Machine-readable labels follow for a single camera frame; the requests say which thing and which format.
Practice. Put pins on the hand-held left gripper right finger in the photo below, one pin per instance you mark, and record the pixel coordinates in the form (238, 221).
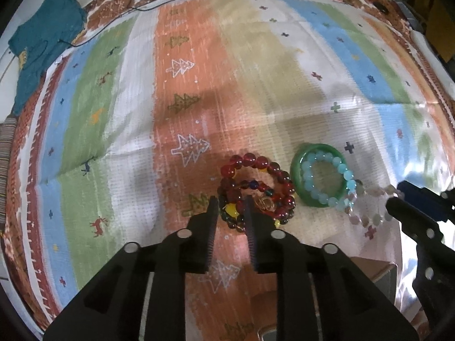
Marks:
(250, 227)

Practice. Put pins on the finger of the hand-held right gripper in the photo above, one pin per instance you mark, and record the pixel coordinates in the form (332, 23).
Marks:
(408, 216)
(421, 197)

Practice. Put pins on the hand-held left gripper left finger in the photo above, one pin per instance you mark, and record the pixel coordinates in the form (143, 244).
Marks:
(212, 227)

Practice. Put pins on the rose gold metal tin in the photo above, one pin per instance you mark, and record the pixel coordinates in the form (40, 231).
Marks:
(376, 271)

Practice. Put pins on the green jade bangle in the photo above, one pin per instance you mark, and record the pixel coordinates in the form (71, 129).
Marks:
(296, 174)

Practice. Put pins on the mustard yellow garment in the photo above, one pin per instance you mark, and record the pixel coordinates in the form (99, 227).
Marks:
(438, 16)

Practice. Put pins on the small black object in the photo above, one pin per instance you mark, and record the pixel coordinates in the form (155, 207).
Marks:
(382, 7)

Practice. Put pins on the striped grey pillow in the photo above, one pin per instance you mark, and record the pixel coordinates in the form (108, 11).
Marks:
(7, 149)

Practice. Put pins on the teal garment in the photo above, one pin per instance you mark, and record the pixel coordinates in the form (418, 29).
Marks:
(46, 32)

